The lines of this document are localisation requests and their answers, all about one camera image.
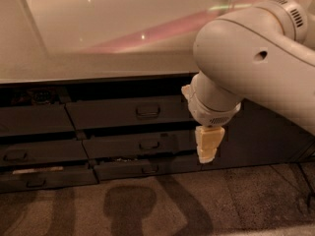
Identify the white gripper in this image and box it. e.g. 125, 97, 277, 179
181, 72, 241, 164

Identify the dark drawer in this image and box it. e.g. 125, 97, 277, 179
66, 95, 191, 130
94, 154, 201, 181
0, 165, 97, 193
0, 140, 87, 166
0, 104, 74, 137
83, 130, 196, 158

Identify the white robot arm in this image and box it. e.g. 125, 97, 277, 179
181, 0, 315, 163

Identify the glossy grey counter top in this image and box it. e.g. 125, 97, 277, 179
0, 0, 314, 84

